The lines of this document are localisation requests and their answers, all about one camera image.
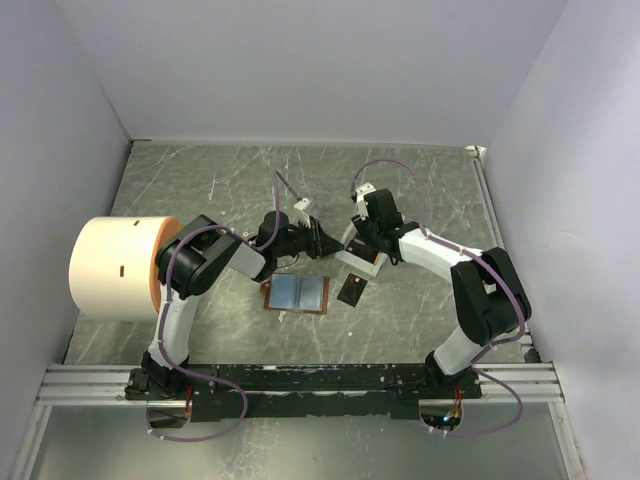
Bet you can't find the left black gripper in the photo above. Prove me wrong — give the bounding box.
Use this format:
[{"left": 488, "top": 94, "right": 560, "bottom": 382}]
[{"left": 275, "top": 216, "right": 345, "bottom": 261}]

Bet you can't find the white card tray box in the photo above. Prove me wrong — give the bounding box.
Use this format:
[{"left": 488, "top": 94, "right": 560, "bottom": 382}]
[{"left": 335, "top": 224, "right": 388, "bottom": 277}]

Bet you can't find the black card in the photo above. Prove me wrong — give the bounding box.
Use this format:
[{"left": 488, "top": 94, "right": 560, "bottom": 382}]
[{"left": 337, "top": 273, "right": 368, "bottom": 307}]

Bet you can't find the brown leather card holder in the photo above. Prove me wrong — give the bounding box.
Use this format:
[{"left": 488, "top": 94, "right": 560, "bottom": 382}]
[{"left": 260, "top": 273, "right": 329, "bottom": 315}]

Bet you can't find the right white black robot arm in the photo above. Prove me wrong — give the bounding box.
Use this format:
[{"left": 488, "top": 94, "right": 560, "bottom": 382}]
[{"left": 352, "top": 183, "right": 532, "bottom": 398}]

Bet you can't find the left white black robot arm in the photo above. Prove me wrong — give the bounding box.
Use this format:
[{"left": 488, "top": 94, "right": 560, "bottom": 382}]
[{"left": 141, "top": 211, "right": 344, "bottom": 399}]

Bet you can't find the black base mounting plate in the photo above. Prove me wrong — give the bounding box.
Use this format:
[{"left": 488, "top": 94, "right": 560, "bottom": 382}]
[{"left": 124, "top": 363, "right": 481, "bottom": 422}]

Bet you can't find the white orange cylinder drum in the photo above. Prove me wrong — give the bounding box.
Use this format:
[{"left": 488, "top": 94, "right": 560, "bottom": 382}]
[{"left": 68, "top": 216, "right": 182, "bottom": 323}]

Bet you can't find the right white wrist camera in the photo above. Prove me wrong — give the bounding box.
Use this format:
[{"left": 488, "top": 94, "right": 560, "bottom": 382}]
[{"left": 352, "top": 182, "right": 376, "bottom": 219}]

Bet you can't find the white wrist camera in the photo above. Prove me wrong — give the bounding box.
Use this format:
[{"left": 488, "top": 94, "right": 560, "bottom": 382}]
[
  {"left": 294, "top": 197, "right": 312, "bottom": 227},
  {"left": 352, "top": 182, "right": 376, "bottom": 219}
]

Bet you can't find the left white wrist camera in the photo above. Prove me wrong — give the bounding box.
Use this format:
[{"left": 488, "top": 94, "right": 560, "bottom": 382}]
[{"left": 294, "top": 197, "right": 312, "bottom": 227}]

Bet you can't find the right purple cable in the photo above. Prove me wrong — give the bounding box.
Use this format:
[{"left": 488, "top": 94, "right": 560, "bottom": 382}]
[{"left": 352, "top": 158, "right": 526, "bottom": 366}]

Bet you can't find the purple cable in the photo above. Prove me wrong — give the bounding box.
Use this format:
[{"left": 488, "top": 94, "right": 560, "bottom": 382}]
[
  {"left": 158, "top": 170, "right": 301, "bottom": 381},
  {"left": 352, "top": 158, "right": 526, "bottom": 366}
]

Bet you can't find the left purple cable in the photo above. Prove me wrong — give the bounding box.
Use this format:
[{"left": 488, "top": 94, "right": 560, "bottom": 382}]
[{"left": 158, "top": 170, "right": 301, "bottom": 381}]

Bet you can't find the aluminium right side rail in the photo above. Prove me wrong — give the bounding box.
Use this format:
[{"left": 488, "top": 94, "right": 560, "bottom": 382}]
[{"left": 465, "top": 145, "right": 541, "bottom": 363}]

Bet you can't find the aluminium rail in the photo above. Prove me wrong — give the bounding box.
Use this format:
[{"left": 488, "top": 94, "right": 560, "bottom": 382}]
[
  {"left": 36, "top": 363, "right": 564, "bottom": 406},
  {"left": 465, "top": 145, "right": 541, "bottom": 363}
]

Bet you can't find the aluminium front rail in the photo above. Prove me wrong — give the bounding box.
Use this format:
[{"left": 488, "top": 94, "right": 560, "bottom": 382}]
[{"left": 36, "top": 363, "right": 564, "bottom": 406}]

